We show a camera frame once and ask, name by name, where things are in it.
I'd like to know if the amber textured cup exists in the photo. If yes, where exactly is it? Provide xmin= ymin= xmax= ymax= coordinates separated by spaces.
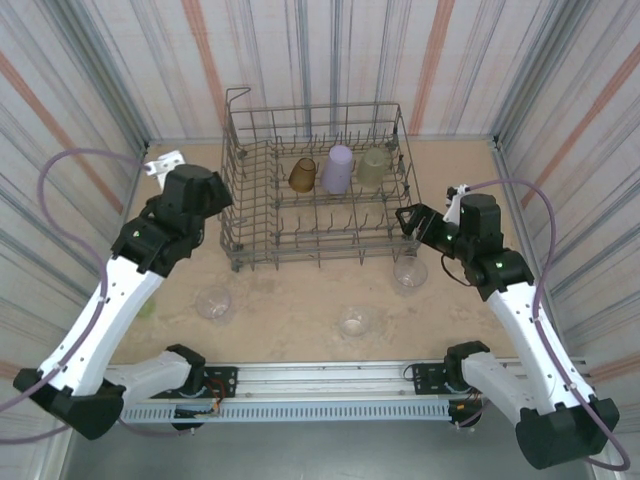
xmin=288 ymin=157 xmax=317 ymax=194

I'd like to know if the lilac plastic cup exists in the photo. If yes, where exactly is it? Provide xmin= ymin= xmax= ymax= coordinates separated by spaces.
xmin=319 ymin=143 xmax=355 ymax=196

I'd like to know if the clear plastic cup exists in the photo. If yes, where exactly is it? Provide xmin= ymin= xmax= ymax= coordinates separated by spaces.
xmin=338 ymin=305 xmax=374 ymax=340
xmin=392 ymin=257 xmax=430 ymax=296
xmin=194 ymin=287 xmax=234 ymax=326

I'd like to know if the grey wire dish rack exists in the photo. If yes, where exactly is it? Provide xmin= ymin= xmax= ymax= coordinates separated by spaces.
xmin=219 ymin=88 xmax=430 ymax=275

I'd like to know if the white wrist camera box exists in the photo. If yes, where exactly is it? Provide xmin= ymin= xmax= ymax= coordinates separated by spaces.
xmin=444 ymin=183 xmax=471 ymax=224
xmin=144 ymin=152 xmax=184 ymax=187

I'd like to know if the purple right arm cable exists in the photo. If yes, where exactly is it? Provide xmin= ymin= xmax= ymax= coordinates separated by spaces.
xmin=464 ymin=178 xmax=631 ymax=471

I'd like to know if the aluminium mounting rail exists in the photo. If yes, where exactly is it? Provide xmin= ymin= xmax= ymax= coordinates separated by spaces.
xmin=104 ymin=355 xmax=599 ymax=404

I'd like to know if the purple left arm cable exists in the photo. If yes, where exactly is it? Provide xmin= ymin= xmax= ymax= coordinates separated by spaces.
xmin=0 ymin=148 xmax=194 ymax=444

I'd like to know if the frosted pale green cup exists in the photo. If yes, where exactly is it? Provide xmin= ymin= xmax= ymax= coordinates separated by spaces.
xmin=356 ymin=147 xmax=394 ymax=190

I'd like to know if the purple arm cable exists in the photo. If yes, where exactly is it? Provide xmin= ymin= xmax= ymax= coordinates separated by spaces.
xmin=464 ymin=178 xmax=631 ymax=471
xmin=0 ymin=148 xmax=194 ymax=444

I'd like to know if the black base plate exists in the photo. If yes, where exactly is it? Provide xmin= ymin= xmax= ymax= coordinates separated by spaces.
xmin=199 ymin=365 xmax=239 ymax=400
xmin=410 ymin=360 xmax=469 ymax=397

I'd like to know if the white slotted cable duct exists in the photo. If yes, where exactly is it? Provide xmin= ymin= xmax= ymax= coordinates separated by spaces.
xmin=122 ymin=402 xmax=454 ymax=424

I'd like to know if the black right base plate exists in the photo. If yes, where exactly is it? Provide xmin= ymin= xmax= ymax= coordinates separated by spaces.
xmin=410 ymin=360 xmax=469 ymax=397

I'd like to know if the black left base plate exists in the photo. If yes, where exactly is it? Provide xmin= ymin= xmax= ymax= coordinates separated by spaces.
xmin=199 ymin=365 xmax=239 ymax=400

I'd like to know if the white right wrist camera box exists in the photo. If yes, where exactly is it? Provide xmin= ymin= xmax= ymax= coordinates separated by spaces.
xmin=444 ymin=183 xmax=471 ymax=224

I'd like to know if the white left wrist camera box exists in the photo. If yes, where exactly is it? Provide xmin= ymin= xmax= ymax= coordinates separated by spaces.
xmin=144 ymin=152 xmax=184 ymax=187

